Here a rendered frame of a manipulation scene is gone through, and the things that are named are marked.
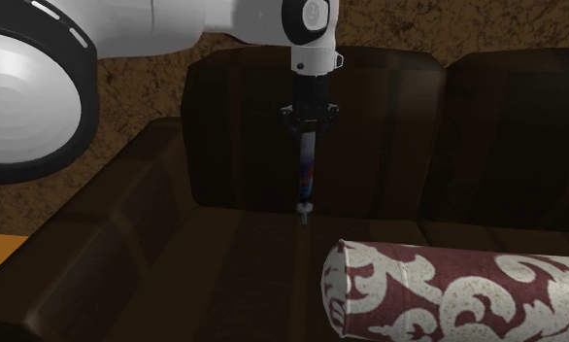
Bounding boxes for blue patterned pen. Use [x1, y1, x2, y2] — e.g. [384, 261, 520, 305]
[296, 129, 318, 227]

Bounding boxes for red white patterned bolster cushion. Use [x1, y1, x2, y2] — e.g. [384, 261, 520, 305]
[320, 239, 569, 342]

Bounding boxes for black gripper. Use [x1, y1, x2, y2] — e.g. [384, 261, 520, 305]
[280, 71, 340, 149]

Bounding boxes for dark brown leather sofa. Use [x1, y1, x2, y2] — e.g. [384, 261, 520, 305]
[0, 45, 569, 342]

